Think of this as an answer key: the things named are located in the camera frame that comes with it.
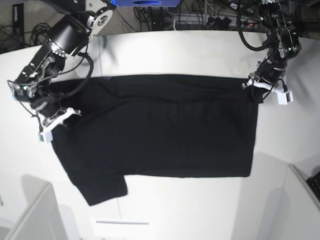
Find white partition panel left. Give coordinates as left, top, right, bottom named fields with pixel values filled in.
left=4, top=183, right=68, bottom=240

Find white partition panel right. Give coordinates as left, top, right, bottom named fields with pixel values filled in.
left=281, top=164, right=320, bottom=240

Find black keyboard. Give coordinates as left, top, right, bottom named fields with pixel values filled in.
left=306, top=172, right=320, bottom=200

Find black flat box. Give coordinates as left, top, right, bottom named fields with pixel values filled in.
left=12, top=0, right=25, bottom=36

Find black T-shirt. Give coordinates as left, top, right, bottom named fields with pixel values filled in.
left=52, top=75, right=259, bottom=206

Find coiled black cable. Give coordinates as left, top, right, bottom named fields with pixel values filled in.
left=29, top=22, right=56, bottom=48

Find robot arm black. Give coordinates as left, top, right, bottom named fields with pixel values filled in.
left=8, top=0, right=117, bottom=134
left=236, top=0, right=301, bottom=105

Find blue box with oval logo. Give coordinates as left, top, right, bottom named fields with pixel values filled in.
left=111, top=0, right=180, bottom=7

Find white partition panel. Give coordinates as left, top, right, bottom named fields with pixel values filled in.
left=281, top=164, right=320, bottom=240
left=4, top=183, right=68, bottom=240

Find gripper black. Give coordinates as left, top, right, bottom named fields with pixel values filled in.
left=32, top=98, right=82, bottom=130
left=241, top=57, right=288, bottom=103

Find white power strip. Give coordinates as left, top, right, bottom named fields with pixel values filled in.
left=173, top=12, right=261, bottom=29

